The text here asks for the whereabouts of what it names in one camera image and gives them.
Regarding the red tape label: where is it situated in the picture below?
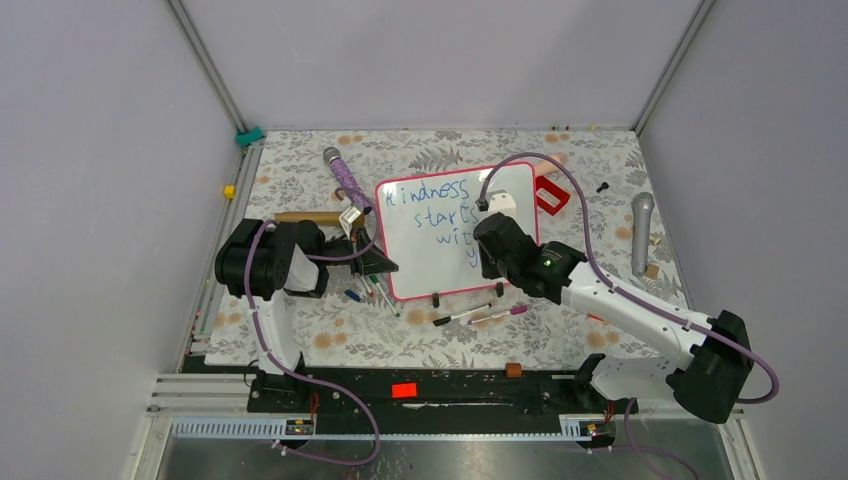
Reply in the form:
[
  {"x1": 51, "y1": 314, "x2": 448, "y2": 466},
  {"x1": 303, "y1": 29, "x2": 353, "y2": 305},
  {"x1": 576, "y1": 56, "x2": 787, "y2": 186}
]
[{"x1": 390, "y1": 382, "x2": 418, "y2": 399}]

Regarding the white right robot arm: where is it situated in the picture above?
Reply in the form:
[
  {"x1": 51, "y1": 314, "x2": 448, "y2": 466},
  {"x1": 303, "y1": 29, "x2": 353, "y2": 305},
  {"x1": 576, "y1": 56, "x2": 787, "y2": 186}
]
[{"x1": 473, "y1": 213, "x2": 754, "y2": 424}]

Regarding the green capped marker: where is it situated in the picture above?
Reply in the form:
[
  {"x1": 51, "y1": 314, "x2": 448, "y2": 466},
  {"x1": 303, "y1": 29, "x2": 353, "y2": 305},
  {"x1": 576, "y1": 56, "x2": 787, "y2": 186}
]
[{"x1": 370, "y1": 275, "x2": 400, "y2": 318}]

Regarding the purple capped marker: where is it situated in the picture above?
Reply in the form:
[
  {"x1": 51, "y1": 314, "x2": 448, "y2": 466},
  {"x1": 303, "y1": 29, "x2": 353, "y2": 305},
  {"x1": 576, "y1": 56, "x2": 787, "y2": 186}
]
[{"x1": 467, "y1": 305, "x2": 529, "y2": 325}]

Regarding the black capped marker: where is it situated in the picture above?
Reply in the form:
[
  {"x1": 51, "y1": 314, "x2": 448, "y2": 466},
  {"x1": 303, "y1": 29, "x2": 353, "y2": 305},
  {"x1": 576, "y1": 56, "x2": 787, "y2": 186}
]
[{"x1": 432, "y1": 303, "x2": 492, "y2": 327}]

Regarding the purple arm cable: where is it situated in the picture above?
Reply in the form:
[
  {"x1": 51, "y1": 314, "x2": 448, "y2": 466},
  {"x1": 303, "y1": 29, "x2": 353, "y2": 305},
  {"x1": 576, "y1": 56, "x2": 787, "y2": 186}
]
[
  {"x1": 475, "y1": 151, "x2": 781, "y2": 480},
  {"x1": 242, "y1": 186, "x2": 382, "y2": 468}
]

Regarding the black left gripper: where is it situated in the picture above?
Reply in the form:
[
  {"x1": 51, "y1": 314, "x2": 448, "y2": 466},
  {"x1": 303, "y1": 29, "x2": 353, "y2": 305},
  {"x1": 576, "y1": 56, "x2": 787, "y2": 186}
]
[{"x1": 315, "y1": 226, "x2": 398, "y2": 276}]

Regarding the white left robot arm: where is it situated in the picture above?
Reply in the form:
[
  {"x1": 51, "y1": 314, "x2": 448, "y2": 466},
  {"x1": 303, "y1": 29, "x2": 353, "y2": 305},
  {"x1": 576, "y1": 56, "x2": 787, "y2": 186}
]
[{"x1": 214, "y1": 218, "x2": 399, "y2": 411}]

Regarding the red capped marker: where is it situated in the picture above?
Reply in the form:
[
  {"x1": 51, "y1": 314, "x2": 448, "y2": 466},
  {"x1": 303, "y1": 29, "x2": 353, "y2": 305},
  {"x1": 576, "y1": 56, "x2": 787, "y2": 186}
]
[{"x1": 360, "y1": 276, "x2": 374, "y2": 297}]

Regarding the pink framed whiteboard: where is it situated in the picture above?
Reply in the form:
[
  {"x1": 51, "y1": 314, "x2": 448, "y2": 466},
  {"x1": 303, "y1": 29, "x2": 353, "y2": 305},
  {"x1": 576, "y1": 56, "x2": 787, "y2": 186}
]
[{"x1": 375, "y1": 166, "x2": 505, "y2": 301}]

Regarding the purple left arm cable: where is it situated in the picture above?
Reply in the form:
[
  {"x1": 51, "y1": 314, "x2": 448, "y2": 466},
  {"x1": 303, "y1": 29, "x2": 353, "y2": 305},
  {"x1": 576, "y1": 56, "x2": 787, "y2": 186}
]
[{"x1": 242, "y1": 186, "x2": 382, "y2": 468}]

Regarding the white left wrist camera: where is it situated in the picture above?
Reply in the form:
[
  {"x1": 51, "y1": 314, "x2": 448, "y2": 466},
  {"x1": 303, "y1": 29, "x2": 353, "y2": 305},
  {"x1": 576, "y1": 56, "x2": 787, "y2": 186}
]
[{"x1": 338, "y1": 205, "x2": 365, "y2": 236}]

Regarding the silver toy microphone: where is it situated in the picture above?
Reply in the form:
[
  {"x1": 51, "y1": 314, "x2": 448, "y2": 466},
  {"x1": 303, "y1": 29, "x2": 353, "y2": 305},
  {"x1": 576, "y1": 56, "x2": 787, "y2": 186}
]
[{"x1": 631, "y1": 192, "x2": 655, "y2": 277}]

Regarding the green corner clamp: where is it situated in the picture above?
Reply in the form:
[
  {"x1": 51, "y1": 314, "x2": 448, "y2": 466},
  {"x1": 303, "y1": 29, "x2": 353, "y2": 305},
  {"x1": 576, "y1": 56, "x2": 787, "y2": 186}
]
[{"x1": 235, "y1": 127, "x2": 265, "y2": 148}]

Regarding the purple glitter microphone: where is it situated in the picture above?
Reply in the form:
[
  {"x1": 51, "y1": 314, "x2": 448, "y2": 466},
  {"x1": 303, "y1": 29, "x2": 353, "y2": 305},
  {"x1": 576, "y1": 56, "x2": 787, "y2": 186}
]
[{"x1": 323, "y1": 147, "x2": 372, "y2": 214}]

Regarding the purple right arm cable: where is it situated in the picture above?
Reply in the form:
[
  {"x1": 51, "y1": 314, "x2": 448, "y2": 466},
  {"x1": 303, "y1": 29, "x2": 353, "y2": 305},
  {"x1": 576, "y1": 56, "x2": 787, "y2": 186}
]
[{"x1": 475, "y1": 151, "x2": 781, "y2": 480}]

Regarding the brown small block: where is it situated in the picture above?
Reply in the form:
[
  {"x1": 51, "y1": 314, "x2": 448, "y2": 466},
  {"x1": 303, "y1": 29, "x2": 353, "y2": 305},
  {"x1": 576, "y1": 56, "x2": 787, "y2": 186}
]
[{"x1": 504, "y1": 362, "x2": 523, "y2": 379}]

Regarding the blue marker cap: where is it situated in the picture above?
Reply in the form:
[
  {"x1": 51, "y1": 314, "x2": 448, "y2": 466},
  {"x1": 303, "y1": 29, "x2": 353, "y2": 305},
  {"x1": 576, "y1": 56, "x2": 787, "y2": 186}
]
[{"x1": 344, "y1": 290, "x2": 362, "y2": 303}]

